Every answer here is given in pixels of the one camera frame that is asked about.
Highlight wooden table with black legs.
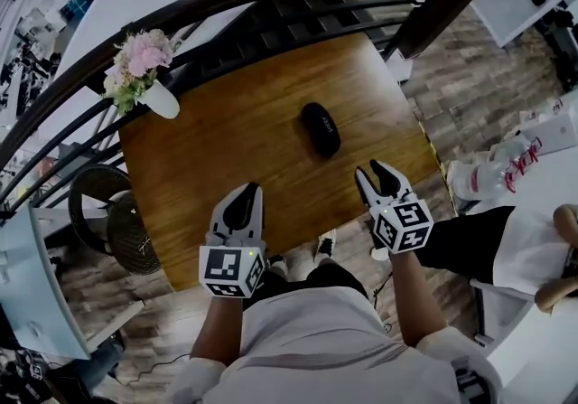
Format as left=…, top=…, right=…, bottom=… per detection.
left=117, top=33, right=443, bottom=293

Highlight person's shoe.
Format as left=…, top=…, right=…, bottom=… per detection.
left=314, top=229, right=339, bottom=265
left=266, top=255, right=289, bottom=278

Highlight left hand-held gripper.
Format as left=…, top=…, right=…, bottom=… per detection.
left=198, top=183, right=267, bottom=299

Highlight person's white shirt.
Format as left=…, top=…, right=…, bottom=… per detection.
left=164, top=287, right=505, bottom=404

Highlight clear plastic bottle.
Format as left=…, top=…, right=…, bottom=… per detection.
left=448, top=138, right=539, bottom=201

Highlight black floor cable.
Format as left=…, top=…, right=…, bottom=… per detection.
left=109, top=351, right=191, bottom=389

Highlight dark wicker chair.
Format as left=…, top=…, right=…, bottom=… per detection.
left=67, top=164, right=164, bottom=277

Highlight person's black shorts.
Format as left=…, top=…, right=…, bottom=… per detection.
left=251, top=256, right=370, bottom=305

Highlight person's left shoe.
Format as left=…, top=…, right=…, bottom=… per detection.
left=266, top=255, right=289, bottom=278

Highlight person's left forearm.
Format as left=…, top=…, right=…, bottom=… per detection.
left=189, top=296, right=247, bottom=366

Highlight white desk with grey panel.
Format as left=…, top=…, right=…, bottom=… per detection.
left=0, top=205, right=146, bottom=362

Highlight person's right forearm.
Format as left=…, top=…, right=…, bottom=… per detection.
left=387, top=250, right=449, bottom=348

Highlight white vase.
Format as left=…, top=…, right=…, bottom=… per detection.
left=143, top=80, right=182, bottom=120

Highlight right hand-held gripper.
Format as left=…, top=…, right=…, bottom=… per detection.
left=355, top=160, right=434, bottom=255

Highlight pink flower bouquet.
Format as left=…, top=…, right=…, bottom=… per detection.
left=102, top=28, right=176, bottom=117

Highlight person's right shoe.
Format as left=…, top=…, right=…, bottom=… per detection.
left=314, top=229, right=339, bottom=265

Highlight white shelf unit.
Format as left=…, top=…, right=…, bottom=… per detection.
left=444, top=99, right=578, bottom=404

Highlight white flat box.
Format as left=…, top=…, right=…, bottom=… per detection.
left=517, top=105, right=578, bottom=158

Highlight yellow black floor tape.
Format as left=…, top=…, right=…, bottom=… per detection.
left=416, top=118, right=458, bottom=214

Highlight black oval case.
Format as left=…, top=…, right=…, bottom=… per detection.
left=300, top=102, right=341, bottom=160

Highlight black shoulder strap device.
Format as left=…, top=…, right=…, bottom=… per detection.
left=450, top=355, right=492, bottom=404

